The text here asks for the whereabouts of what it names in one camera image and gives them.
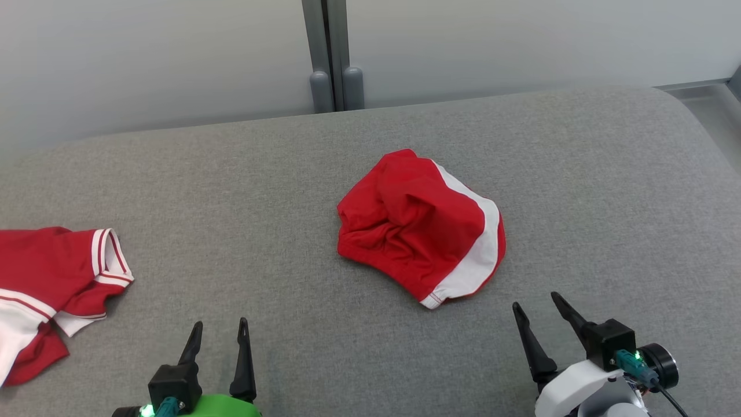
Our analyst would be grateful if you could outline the red shorts with white stripe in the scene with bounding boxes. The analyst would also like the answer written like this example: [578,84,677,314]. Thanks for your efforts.
[336,148,507,310]

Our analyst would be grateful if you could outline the grey partition post with feet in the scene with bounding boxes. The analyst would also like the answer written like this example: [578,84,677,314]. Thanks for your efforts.
[301,0,365,114]

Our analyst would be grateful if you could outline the red Bulls jersey white trim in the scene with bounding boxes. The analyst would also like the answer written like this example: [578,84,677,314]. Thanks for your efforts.
[0,226,135,387]

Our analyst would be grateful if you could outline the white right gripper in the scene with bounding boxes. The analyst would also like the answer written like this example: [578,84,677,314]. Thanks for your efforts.
[512,291,679,417]

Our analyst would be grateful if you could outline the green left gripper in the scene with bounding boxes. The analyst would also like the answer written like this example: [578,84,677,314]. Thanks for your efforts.
[177,317,262,417]

